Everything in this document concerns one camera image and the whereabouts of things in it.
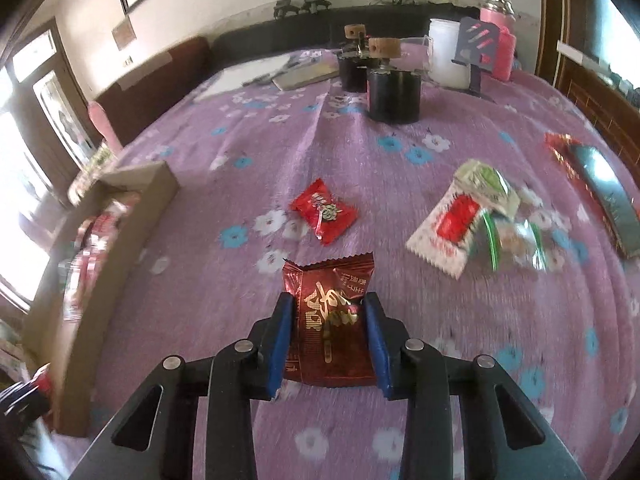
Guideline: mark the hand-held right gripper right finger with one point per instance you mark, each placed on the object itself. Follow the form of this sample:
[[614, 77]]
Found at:
[[376, 345]]

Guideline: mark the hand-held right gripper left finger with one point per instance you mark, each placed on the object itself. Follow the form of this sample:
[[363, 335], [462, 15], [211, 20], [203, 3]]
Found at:
[[281, 345]]

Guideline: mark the dark red gold-print snack packet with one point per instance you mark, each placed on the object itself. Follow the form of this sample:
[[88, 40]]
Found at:
[[330, 320]]

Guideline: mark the cardboard box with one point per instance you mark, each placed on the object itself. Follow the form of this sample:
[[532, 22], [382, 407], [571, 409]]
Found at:
[[130, 240]]

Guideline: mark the long white red snack packet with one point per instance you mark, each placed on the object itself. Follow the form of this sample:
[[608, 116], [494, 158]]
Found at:
[[97, 232]]

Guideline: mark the white red-label snack packet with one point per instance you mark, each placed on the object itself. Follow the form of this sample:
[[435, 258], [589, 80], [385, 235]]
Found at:
[[450, 225]]

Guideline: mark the small red candy packet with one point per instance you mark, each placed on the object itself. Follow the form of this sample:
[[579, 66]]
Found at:
[[322, 210]]

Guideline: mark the clear green-edged candy packet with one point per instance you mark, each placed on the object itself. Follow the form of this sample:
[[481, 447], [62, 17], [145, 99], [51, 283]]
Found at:
[[520, 240]]

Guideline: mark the purple floral cloth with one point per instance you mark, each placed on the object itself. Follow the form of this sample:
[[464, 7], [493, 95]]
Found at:
[[350, 160]]

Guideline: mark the green white snack packet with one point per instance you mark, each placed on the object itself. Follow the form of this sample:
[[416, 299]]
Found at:
[[487, 180]]

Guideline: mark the black jar with wooden lid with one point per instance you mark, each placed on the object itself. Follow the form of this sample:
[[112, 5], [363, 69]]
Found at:
[[392, 95], [352, 72]]

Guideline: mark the glass door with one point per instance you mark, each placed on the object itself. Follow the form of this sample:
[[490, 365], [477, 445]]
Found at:
[[35, 135]]

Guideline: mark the brown notebook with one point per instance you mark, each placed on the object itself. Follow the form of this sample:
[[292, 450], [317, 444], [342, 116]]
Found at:
[[305, 77]]

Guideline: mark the white paper sheets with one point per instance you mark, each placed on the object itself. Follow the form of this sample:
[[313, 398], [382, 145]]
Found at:
[[235, 77]]

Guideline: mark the flat red packet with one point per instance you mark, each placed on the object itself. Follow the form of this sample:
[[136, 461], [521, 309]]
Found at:
[[557, 142]]

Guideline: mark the black smartphone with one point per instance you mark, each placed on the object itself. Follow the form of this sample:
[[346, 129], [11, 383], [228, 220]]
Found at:
[[600, 185]]

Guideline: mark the pink cushion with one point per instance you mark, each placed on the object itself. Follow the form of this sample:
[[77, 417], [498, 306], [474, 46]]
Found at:
[[102, 125]]

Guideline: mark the clear plastic container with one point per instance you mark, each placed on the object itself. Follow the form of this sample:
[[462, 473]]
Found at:
[[417, 55]]

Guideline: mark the white plastic container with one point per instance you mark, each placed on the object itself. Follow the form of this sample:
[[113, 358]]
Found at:
[[445, 55]]

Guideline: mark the black sofa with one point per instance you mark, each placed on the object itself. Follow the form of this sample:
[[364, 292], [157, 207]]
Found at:
[[260, 35]]

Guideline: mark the pink thermos bottle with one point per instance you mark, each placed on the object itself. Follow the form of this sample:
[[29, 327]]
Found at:
[[502, 35]]

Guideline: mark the black clamp tool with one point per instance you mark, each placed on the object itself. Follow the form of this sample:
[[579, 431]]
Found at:
[[317, 2], [286, 9]]

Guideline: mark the wooden cabinet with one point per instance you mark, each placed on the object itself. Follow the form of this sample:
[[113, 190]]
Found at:
[[600, 85]]

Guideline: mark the wall notice card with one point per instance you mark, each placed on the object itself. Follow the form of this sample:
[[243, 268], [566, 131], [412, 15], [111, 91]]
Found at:
[[123, 34]]

